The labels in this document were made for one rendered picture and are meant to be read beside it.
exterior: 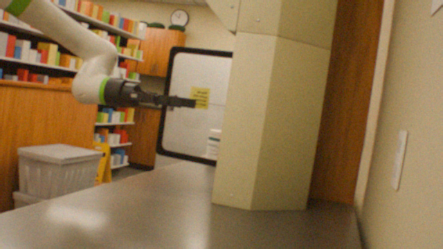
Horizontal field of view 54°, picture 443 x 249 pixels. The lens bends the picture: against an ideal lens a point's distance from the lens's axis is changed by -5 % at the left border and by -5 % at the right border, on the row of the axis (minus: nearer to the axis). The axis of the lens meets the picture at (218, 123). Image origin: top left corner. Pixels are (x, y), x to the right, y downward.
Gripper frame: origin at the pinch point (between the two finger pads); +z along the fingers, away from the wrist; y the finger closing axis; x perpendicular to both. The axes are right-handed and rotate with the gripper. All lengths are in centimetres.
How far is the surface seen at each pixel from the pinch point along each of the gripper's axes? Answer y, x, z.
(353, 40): 23, -29, 47
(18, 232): -68, 25, -5
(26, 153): 138, 56, -161
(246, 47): -14.1, -17.6, 19.2
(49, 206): -50, 25, -11
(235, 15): -14.1, -25.8, 15.1
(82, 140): 243, 56, -178
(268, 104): -13.8, -3.3, 27.4
